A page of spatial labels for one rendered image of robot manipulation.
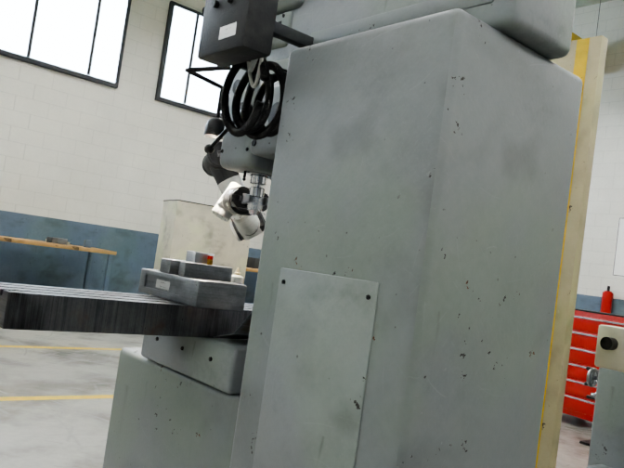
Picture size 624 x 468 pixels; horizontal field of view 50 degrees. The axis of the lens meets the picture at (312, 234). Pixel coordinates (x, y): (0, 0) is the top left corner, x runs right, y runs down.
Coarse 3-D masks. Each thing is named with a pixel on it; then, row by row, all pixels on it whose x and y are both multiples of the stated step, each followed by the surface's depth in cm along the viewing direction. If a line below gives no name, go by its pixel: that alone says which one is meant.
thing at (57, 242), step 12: (12, 240) 773; (24, 240) 782; (36, 240) 823; (48, 240) 832; (60, 240) 830; (84, 240) 852; (96, 252) 838; (108, 252) 848; (108, 264) 852; (252, 264) 1051; (84, 276) 902; (108, 276) 853; (84, 288) 900
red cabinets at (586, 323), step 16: (576, 320) 588; (592, 320) 574; (608, 320) 562; (576, 336) 585; (592, 336) 571; (576, 352) 583; (592, 352) 569; (576, 368) 581; (576, 384) 579; (576, 400) 576; (592, 400) 564; (576, 416) 575; (592, 416) 561
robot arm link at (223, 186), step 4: (232, 176) 242; (236, 176) 243; (228, 180) 242; (232, 180) 242; (236, 180) 243; (240, 180) 244; (220, 184) 243; (224, 184) 242; (228, 184) 242; (240, 184) 243; (220, 188) 244; (224, 188) 242; (260, 212) 239; (264, 216) 239; (232, 220) 242; (264, 220) 239; (232, 224) 240; (232, 228) 239; (236, 228) 239; (232, 232) 240; (236, 232) 239; (236, 236) 239; (240, 236) 240; (240, 240) 242
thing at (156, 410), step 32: (128, 352) 212; (128, 384) 208; (160, 384) 193; (192, 384) 180; (128, 416) 205; (160, 416) 191; (192, 416) 178; (224, 416) 167; (128, 448) 202; (160, 448) 188; (192, 448) 176; (224, 448) 165
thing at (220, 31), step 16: (208, 0) 159; (224, 0) 153; (240, 0) 147; (256, 0) 146; (272, 0) 149; (208, 16) 158; (224, 16) 152; (240, 16) 146; (256, 16) 146; (272, 16) 149; (208, 32) 157; (224, 32) 151; (240, 32) 146; (256, 32) 147; (272, 32) 149; (208, 48) 156; (224, 48) 150; (240, 48) 147; (256, 48) 147; (224, 64) 161
